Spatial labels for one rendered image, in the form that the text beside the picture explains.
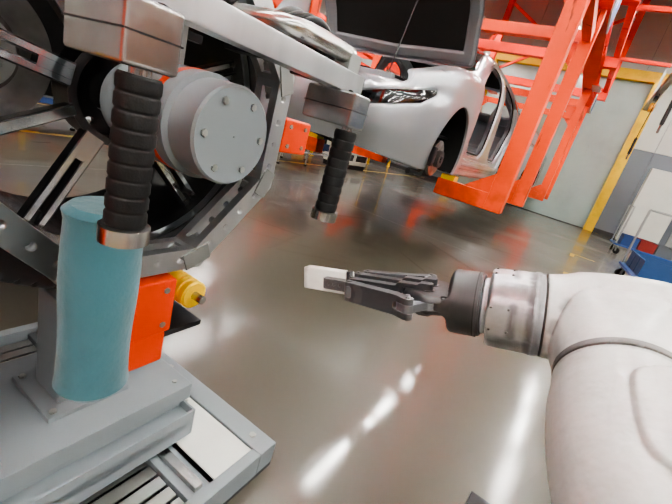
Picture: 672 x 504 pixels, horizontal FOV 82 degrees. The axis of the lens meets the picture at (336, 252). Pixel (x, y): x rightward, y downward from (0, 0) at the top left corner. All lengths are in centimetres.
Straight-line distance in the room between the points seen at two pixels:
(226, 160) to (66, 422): 65
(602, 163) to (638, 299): 1290
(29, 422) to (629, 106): 1343
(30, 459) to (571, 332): 86
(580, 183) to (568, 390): 1298
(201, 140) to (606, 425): 47
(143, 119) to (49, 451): 70
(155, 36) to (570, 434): 42
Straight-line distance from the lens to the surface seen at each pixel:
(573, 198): 1330
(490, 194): 398
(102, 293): 53
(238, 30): 46
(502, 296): 43
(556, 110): 595
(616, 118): 1346
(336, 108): 62
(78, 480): 97
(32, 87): 120
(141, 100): 36
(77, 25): 41
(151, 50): 37
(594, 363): 37
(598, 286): 44
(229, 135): 53
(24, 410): 102
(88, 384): 61
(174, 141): 53
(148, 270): 72
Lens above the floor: 90
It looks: 18 degrees down
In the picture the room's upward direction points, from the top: 16 degrees clockwise
